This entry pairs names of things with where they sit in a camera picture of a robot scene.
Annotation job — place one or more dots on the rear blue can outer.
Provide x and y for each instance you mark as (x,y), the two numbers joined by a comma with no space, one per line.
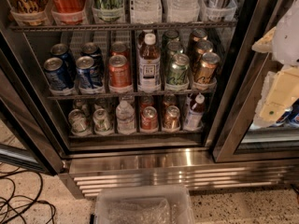
(63,52)

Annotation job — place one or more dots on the bottom tea bottle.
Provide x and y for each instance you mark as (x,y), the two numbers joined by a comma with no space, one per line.
(195,113)

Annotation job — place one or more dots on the rear blue can inner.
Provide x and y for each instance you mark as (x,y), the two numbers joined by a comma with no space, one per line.
(92,50)

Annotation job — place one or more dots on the glass fridge door right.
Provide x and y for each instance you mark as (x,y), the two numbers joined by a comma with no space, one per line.
(235,140)

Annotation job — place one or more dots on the tea bottle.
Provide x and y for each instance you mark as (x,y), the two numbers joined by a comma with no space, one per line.
(149,64)
(195,113)
(141,37)

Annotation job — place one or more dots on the front blue can inner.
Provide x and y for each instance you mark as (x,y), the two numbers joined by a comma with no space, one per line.
(88,73)

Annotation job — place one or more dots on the open fridge door left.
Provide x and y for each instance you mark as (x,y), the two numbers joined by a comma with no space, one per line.
(20,115)

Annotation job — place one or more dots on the bottom silver can inner front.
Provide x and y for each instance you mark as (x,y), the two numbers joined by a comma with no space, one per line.
(101,120)

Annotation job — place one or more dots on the rear red orange can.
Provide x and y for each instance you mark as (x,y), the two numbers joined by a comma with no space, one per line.
(119,48)

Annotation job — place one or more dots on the shelf water bottle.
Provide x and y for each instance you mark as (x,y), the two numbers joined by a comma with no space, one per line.
(145,11)
(181,10)

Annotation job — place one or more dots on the front blue can outer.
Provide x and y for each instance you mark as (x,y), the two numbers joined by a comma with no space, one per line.
(57,74)

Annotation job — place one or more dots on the top shelf cola can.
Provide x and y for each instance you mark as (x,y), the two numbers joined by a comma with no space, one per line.
(70,11)

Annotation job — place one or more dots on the stainless steel fridge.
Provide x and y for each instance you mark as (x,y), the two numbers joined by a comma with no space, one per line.
(95,161)

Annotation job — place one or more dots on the top shelf water bottle right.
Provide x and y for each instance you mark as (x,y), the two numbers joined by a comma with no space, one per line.
(181,10)

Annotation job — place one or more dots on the top shelf gold can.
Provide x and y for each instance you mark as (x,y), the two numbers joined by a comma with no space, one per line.
(29,12)

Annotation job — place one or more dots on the front tea bottle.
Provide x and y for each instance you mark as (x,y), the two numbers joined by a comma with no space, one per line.
(149,64)

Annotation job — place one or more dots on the rear green can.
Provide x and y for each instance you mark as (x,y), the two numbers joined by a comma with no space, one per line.
(169,35)

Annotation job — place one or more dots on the bottom water bottle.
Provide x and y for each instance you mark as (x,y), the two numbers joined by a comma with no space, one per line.
(125,118)

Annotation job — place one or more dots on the red orange can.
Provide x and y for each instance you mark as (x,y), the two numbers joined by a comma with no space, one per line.
(119,71)
(119,48)

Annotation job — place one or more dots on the top shelf water bottle left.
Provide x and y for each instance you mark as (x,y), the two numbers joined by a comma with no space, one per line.
(145,11)

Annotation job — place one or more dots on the top shelf green can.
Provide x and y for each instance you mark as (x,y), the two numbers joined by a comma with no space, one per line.
(109,10)

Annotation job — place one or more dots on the middle green can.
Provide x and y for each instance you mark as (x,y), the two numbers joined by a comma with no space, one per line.
(172,48)

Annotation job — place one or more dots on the clear plastic bin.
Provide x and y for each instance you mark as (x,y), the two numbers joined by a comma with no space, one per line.
(166,204)

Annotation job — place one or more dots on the front green can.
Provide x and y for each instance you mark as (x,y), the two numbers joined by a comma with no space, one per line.
(178,69)

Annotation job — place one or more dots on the bottom silver can outer front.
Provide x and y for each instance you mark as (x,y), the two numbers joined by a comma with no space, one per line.
(78,121)

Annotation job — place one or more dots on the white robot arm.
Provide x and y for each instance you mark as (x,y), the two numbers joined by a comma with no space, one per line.
(281,89)

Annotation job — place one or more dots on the gold orange can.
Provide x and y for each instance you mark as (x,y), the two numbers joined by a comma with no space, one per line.
(207,67)
(201,47)
(196,35)

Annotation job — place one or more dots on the blue can behind glass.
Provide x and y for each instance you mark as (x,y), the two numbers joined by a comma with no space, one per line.
(290,117)

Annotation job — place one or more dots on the front red orange can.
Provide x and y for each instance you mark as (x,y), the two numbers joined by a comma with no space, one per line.
(119,71)

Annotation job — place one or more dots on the bottom copper can front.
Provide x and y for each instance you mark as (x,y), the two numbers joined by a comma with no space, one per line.
(171,117)

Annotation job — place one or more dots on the bottom red can front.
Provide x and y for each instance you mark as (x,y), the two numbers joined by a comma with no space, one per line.
(149,118)

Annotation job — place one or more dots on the rear tea bottle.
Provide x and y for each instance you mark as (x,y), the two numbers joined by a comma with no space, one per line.
(141,37)

